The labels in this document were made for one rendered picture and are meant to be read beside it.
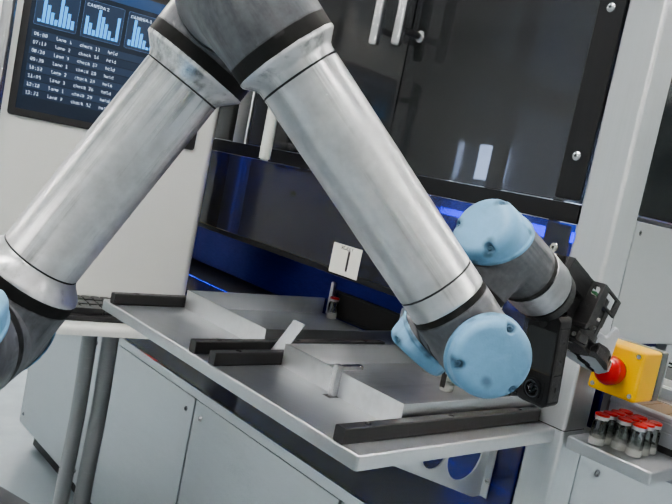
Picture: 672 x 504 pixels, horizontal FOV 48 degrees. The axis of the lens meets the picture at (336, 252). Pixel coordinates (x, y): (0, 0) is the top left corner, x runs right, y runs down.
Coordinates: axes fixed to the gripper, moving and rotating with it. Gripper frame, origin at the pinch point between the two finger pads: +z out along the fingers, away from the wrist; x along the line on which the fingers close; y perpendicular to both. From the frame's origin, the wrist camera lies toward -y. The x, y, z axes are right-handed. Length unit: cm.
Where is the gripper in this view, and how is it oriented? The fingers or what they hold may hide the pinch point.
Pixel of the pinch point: (597, 370)
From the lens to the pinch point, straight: 108.0
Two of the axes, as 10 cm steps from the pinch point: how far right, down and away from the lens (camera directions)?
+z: 5.9, 4.9, 6.5
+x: -6.4, -2.0, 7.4
